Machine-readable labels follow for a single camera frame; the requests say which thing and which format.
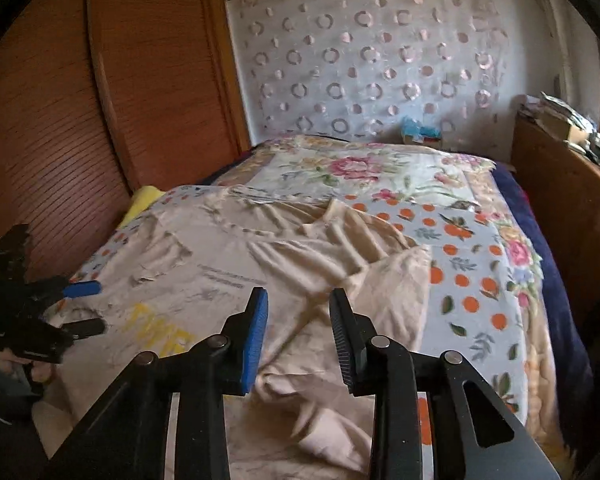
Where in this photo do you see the yellow cloth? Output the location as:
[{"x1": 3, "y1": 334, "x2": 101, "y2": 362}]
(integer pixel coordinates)
[{"x1": 116, "y1": 186, "x2": 165, "y2": 231}]

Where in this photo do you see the orange print bed sheet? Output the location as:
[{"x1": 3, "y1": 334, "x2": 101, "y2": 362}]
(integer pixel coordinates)
[{"x1": 67, "y1": 184, "x2": 531, "y2": 461}]

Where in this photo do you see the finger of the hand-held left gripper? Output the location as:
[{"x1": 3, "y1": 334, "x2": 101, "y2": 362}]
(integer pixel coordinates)
[
  {"x1": 54, "y1": 317, "x2": 106, "y2": 344},
  {"x1": 44, "y1": 280, "x2": 103, "y2": 302}
]

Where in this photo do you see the wooden cabinet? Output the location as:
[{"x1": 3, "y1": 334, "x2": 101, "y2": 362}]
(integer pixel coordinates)
[{"x1": 509, "y1": 109, "x2": 600, "y2": 326}]

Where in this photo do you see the person's dark clothing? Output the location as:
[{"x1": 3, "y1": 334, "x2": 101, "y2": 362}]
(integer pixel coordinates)
[{"x1": 0, "y1": 345, "x2": 48, "y2": 480}]

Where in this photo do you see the dark blue blanket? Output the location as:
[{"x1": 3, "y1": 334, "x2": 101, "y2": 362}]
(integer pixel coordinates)
[{"x1": 494, "y1": 159, "x2": 597, "y2": 443}]

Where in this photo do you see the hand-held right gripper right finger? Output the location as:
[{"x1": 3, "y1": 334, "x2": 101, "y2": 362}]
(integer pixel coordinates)
[{"x1": 328, "y1": 288, "x2": 562, "y2": 480}]

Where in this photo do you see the floral quilt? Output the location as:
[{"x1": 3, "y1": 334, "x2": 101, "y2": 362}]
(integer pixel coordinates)
[{"x1": 215, "y1": 134, "x2": 568, "y2": 466}]

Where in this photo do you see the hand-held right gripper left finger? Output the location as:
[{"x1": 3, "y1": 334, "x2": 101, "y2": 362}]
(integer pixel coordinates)
[{"x1": 40, "y1": 286, "x2": 270, "y2": 480}]

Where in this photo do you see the pile of clutter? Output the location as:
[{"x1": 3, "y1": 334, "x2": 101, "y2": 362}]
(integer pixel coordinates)
[{"x1": 517, "y1": 91, "x2": 600, "y2": 173}]

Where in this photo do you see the beige t-shirt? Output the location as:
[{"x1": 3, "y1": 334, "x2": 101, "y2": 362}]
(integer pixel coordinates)
[{"x1": 45, "y1": 185, "x2": 434, "y2": 480}]

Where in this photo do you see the white curtain with pink circles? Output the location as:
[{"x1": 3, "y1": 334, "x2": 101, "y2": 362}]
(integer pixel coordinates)
[{"x1": 225, "y1": 0, "x2": 518, "y2": 146}]

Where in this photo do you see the person's left hand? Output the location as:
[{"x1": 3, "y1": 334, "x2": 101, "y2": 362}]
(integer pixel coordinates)
[{"x1": 0, "y1": 349, "x2": 57, "y2": 397}]

